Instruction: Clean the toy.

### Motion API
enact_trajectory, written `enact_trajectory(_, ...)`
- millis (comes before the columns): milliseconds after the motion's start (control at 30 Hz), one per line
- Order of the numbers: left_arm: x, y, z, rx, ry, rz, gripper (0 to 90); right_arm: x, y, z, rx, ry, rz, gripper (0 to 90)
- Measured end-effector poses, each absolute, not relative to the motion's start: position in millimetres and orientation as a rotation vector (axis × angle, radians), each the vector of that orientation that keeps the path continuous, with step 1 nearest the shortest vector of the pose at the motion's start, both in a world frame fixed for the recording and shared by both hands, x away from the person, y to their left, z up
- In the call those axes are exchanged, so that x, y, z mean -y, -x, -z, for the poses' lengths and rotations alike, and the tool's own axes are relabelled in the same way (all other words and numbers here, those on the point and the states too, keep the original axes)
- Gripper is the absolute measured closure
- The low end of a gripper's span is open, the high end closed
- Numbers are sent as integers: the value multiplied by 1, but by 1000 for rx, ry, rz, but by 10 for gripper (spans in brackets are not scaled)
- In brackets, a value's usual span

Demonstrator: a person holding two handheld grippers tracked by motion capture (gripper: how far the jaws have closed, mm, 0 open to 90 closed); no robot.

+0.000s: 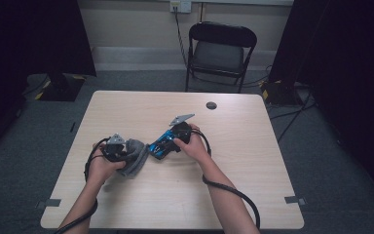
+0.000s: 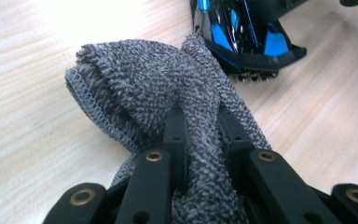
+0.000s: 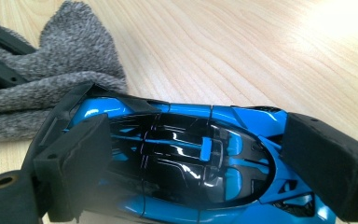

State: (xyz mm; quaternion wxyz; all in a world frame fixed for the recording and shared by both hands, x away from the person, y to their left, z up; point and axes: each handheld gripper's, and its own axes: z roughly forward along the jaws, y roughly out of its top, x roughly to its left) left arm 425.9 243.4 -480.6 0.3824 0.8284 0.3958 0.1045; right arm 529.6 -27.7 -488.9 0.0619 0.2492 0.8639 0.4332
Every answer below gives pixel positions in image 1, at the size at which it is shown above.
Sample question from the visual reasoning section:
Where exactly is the dark curtain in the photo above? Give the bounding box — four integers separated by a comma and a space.
268, 0, 374, 206
0, 0, 97, 164

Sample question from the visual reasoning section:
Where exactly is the black floor cable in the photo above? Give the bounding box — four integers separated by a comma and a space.
269, 87, 318, 144

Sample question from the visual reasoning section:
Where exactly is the blue toy car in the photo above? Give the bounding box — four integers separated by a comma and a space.
148, 129, 180, 160

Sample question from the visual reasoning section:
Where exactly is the person's right hand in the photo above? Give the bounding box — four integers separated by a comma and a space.
173, 123, 212, 165

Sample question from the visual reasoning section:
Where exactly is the grey towel cloth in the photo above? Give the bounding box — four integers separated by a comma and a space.
116, 138, 150, 179

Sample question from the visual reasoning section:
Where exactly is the person's left hand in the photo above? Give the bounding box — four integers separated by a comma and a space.
87, 142, 127, 186

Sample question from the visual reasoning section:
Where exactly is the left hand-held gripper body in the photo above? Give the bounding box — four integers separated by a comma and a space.
101, 133, 130, 164

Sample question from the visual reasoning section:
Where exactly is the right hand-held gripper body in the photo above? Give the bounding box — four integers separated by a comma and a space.
168, 113, 196, 144

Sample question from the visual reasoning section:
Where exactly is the black stand base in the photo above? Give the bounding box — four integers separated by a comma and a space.
260, 79, 305, 106
38, 72, 87, 102

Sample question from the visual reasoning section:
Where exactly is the black folding chair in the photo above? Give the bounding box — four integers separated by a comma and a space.
184, 20, 258, 95

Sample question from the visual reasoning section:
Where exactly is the black power cable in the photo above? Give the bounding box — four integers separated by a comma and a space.
173, 6, 190, 67

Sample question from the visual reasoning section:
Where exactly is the grey tape piece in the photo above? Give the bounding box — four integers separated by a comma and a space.
284, 195, 307, 207
35, 198, 62, 210

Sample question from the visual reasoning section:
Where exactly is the white wall outlet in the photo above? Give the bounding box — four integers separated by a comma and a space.
169, 0, 193, 14

